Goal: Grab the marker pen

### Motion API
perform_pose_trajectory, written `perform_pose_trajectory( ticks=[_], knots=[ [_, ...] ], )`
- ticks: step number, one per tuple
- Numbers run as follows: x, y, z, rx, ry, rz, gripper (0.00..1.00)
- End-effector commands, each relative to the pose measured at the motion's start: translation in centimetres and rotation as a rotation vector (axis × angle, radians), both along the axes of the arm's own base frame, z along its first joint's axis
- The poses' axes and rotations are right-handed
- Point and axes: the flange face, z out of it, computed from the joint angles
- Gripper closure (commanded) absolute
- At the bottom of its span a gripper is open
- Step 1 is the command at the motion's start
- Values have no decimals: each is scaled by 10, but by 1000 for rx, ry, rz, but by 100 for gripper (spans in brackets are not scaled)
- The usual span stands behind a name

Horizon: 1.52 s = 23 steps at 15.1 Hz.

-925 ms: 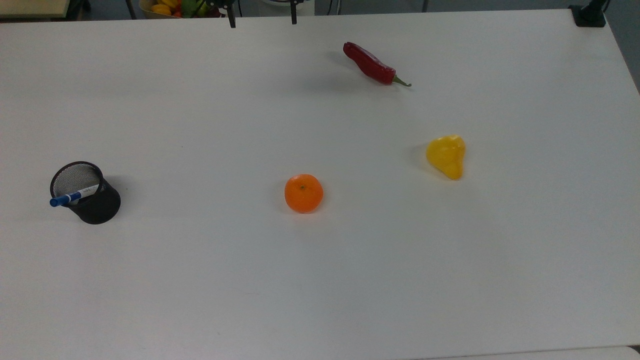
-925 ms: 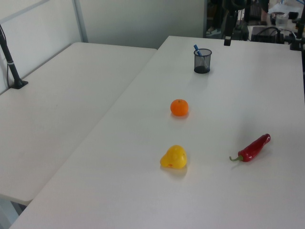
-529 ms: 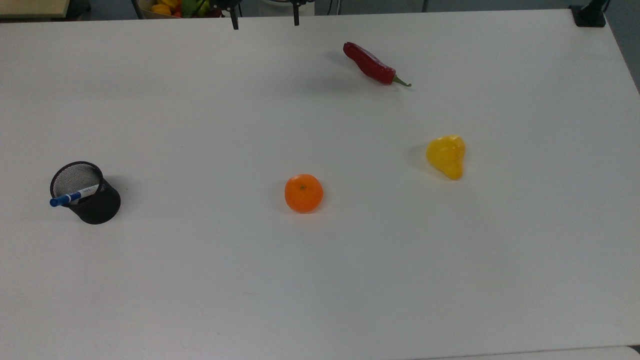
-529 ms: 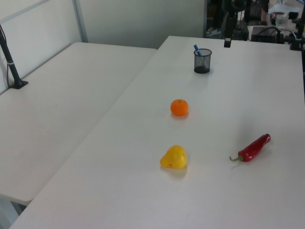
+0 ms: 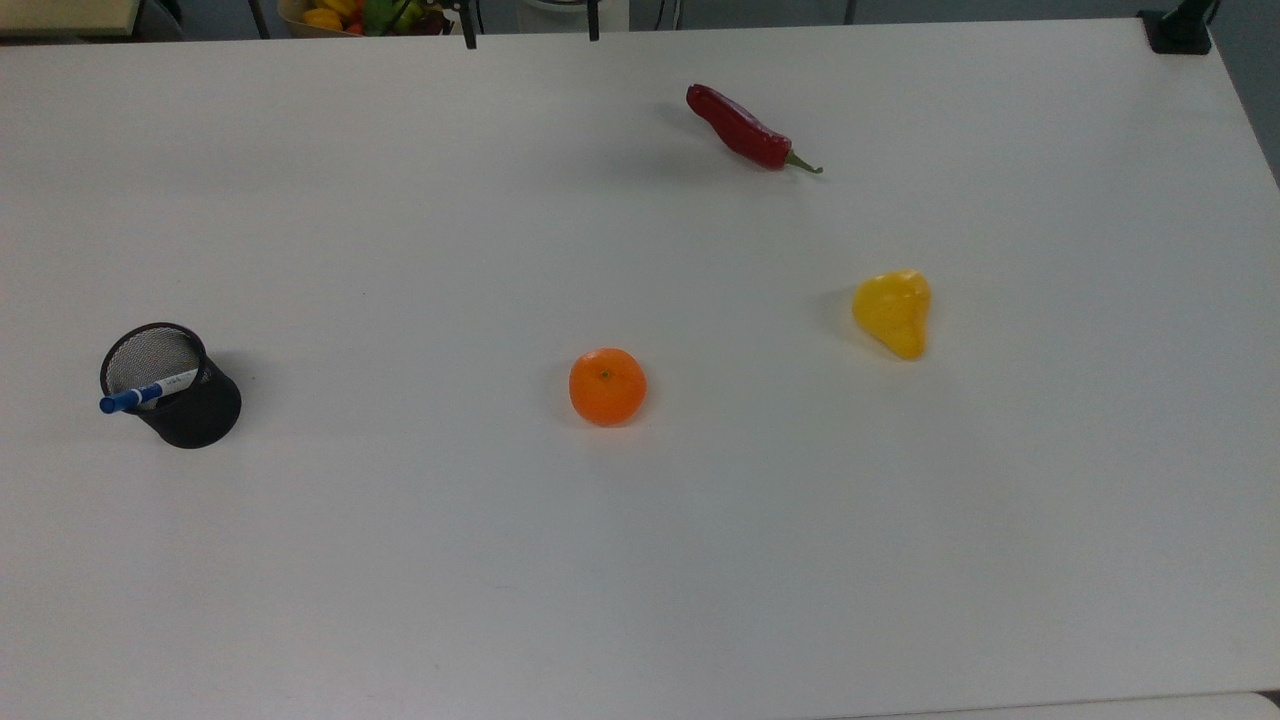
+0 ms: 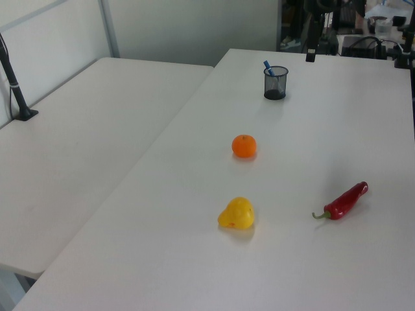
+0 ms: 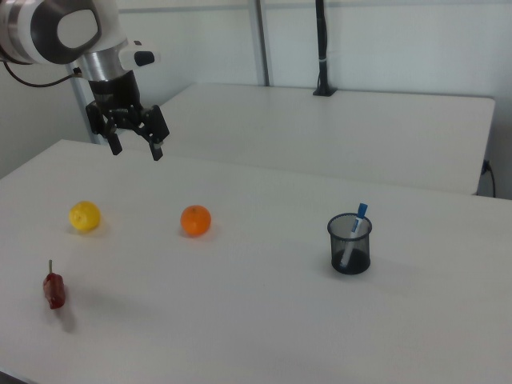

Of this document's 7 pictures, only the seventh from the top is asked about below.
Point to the blue and white marker pen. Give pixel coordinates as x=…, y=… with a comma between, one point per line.
x=355, y=230

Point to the white side table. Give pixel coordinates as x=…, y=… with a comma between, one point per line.
x=328, y=132

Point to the black pole with base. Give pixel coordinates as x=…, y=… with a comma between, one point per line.
x=322, y=48

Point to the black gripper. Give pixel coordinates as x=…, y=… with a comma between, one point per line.
x=116, y=92

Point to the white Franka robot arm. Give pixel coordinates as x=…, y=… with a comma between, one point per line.
x=48, y=24

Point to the black mesh pen cup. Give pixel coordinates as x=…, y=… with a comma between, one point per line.
x=350, y=252

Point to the orange mandarin fruit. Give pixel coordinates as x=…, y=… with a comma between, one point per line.
x=195, y=221

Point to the red chili pepper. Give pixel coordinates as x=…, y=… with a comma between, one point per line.
x=54, y=290

